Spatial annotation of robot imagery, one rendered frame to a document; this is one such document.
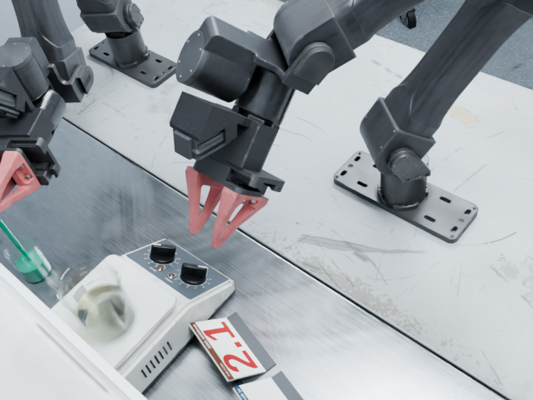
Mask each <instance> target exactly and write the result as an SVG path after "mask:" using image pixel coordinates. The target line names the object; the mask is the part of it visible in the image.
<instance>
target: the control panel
mask: <svg viewBox="0 0 533 400"><path fill-rule="evenodd" d="M157 244H169V245H174V246H175V247H176V252H175V258H174V261H173V262H171V263H165V264H162V263H156V262H154V261H153V260H152V259H151V258H150V249H151V245H149V246H147V247H145V248H142V249H140V250H137V251H134V252H131V253H129V254H127V255H126V256H127V257H128V258H129V259H131V260H133V261H134V262H135V263H137V264H139V265H140V266H141V267H143V268H144V269H145V270H147V271H149V272H150V273H152V274H153V275H154V276H155V277H157V278H158V279H160V280H162V281H163V282H165V283H166V284H167V285H168V286H170V287H172V288H173V289H174V290H176V291H177V292H179V293H180V294H182V295H183V296H184V297H186V298H188V299H189V300H190V299H193V298H196V297H197V296H198V295H200V294H203V293H205V292H206V291H208V290H211V289H213V288H214V287H216V286H218V285H220V284H222V283H224V282H226V281H228V280H229V278H227V277H225V276H224V275H222V274H221V273H220V272H218V271H216V270H214V269H213V268H211V267H210V266H209V265H207V264H205V263H203V262H202V261H200V260H199V259H198V258H196V257H194V256H192V255H191V254H189V253H188V252H186V251H185V250H183V249H182V248H180V247H179V246H178V245H176V244H174V243H172V242H171V241H169V240H168V239H165V240H161V241H160V242H157ZM183 263H192V264H197V265H202V266H206V267H207V268H208V272H207V276H206V279H205V281H204V282H203V283H202V284H199V285H191V284H188V283H185V282H183V281H182V280H181V278H180V275H181V270H182V264H183ZM160 265H161V266H163V269H162V270H160V269H158V268H157V267H158V266H160ZM170 273H174V277H170V276H169V274H170Z"/></svg>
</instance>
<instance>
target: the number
mask: <svg viewBox="0 0 533 400"><path fill-rule="evenodd" d="M241 389H242V391H243V392H244V393H245V394H246V396H247V398H248V399H249V400H283V398H282V397H281V395H280V394H279V393H278V392H277V391H276V389H275V388H274V386H273V385H272V384H271V382H270V381H269V380H266V381H263V382H260V383H254V384H251V385H247V386H244V387H241Z"/></svg>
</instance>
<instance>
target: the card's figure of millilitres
mask: <svg viewBox="0 0 533 400"><path fill-rule="evenodd" d="M197 326H198V328H199V329H200V330H201V331H202V333H203V334H204V336H205V338H206V339H207V340H208V342H209V343H210V344H211V346H212V347H213V349H214V350H215V352H216V353H217V355H218V356H219V357H220V359H221V360H222V362H223V363H224V365H225V366H226V368H227V369H228V370H229V371H230V373H231V374H232V376H237V375H242V374H246V373H249V372H253V371H259V370H261V368H260V367H259V365H258V364H257V363H256V362H255V361H254V359H253V358H252V357H251V355H250V354H249V352H248V351H247V349H246V348H245V347H244V346H243V344H242V343H241V342H240V340H239V339H238V337H237V336H236V335H235V333H234V332H233V331H232V330H231V328H230V327H229V326H228V324H227V322H226V321H225V320H218V321H207V322H202V323H197Z"/></svg>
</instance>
